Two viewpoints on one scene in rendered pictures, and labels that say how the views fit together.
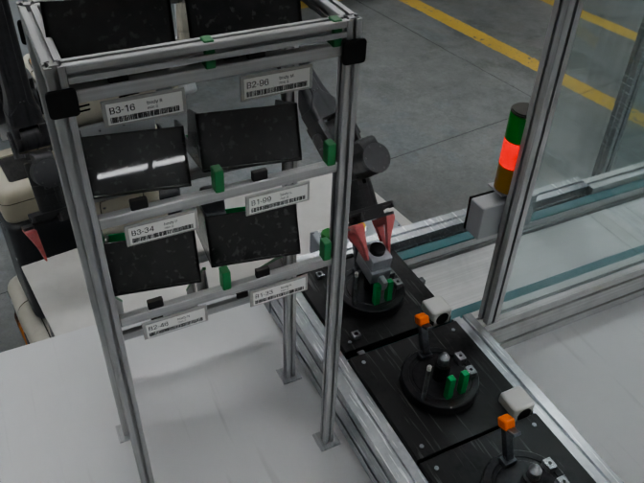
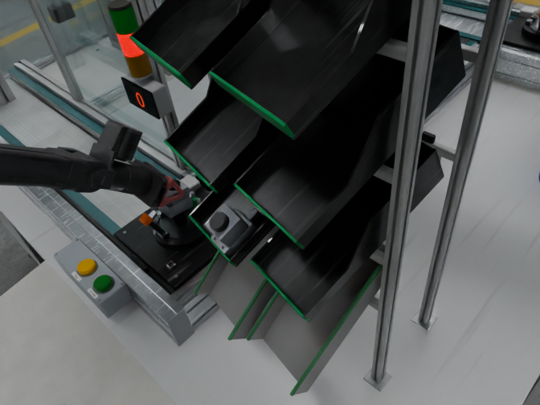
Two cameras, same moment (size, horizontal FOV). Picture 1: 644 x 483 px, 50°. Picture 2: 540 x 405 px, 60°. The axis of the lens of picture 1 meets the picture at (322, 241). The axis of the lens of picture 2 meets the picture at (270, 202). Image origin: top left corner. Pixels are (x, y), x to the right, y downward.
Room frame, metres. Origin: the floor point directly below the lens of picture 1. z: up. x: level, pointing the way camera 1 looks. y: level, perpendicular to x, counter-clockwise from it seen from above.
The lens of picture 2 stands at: (1.01, 0.69, 1.77)
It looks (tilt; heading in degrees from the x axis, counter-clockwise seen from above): 45 degrees down; 257
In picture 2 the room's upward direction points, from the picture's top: 8 degrees counter-clockwise
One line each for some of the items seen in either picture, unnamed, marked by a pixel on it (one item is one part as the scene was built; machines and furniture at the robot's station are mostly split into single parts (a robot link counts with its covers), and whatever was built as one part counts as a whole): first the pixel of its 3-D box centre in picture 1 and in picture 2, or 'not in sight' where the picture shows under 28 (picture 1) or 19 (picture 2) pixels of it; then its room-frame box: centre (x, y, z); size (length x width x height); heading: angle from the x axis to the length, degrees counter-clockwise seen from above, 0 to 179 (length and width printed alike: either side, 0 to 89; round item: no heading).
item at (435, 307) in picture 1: (436, 311); (189, 187); (1.01, -0.24, 0.97); 0.05 x 0.05 x 0.04; 27
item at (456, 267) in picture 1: (490, 283); (128, 186); (1.17, -0.38, 0.91); 0.84 x 0.28 x 0.10; 117
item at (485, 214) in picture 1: (511, 172); (137, 59); (1.03, -0.33, 1.29); 0.12 x 0.05 x 0.25; 117
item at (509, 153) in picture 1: (516, 150); (131, 41); (1.03, -0.33, 1.33); 0.05 x 0.05 x 0.05
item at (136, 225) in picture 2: (369, 297); (184, 230); (1.05, -0.10, 0.96); 0.24 x 0.24 x 0.02; 27
